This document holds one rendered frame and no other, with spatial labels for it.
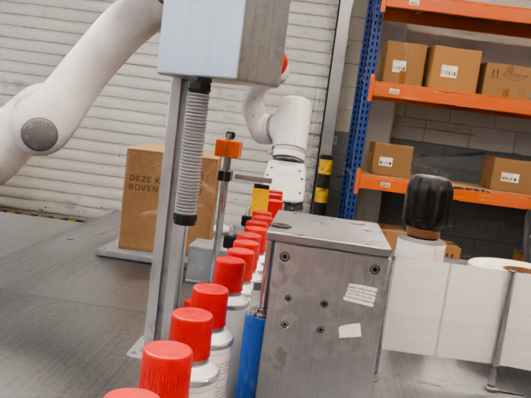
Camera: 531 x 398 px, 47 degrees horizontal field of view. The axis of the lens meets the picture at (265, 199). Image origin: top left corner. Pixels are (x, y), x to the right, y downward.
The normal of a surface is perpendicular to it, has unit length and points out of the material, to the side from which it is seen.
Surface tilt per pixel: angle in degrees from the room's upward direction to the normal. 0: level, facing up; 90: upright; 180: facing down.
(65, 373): 0
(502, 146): 90
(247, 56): 90
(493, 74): 90
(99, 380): 0
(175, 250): 90
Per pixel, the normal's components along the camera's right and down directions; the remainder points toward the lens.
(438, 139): -0.04, 0.13
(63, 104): 0.58, 0.08
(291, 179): -0.05, -0.22
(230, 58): -0.65, 0.02
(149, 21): -0.18, 0.84
